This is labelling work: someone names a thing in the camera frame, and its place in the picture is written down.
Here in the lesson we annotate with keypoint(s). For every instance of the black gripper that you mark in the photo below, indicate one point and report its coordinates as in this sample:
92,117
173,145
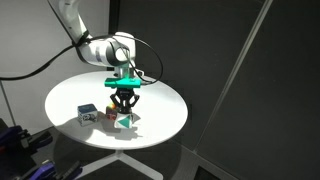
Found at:
124,96

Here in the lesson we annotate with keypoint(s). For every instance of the soft block with letter A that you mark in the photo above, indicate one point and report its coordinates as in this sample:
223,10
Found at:
124,120

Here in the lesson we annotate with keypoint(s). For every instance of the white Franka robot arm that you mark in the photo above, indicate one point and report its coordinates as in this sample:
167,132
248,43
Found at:
96,51

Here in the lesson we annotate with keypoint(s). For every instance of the orange soft block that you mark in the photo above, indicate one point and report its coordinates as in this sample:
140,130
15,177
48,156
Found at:
111,112

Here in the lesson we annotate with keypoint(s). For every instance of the blue-topped soft block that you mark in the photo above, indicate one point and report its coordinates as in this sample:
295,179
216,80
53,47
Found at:
87,115

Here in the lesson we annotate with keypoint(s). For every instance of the white table base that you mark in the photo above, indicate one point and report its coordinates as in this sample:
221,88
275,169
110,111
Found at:
120,163

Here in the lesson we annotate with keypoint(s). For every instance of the purple and orange clamp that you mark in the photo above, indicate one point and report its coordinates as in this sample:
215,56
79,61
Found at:
46,170
20,138

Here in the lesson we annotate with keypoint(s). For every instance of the teal camera mount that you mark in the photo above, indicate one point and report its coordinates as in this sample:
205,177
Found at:
123,82

